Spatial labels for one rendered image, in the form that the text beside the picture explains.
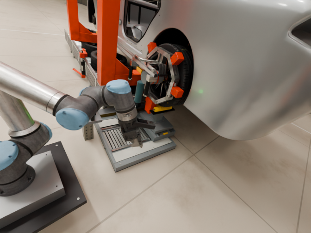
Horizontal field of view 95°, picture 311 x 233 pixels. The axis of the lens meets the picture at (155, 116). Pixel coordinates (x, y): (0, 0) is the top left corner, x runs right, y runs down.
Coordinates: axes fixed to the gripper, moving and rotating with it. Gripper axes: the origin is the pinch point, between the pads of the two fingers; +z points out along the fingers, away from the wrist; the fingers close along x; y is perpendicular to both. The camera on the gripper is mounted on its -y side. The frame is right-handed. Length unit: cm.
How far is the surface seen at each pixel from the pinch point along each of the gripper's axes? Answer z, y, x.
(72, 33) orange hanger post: -62, 73, -294
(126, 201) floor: 74, 28, -16
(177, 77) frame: -10, -47, -61
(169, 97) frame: 9, -37, -62
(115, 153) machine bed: 57, 31, -61
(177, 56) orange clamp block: -27, -48, -62
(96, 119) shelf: 13, 35, -68
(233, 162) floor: 126, -114, -47
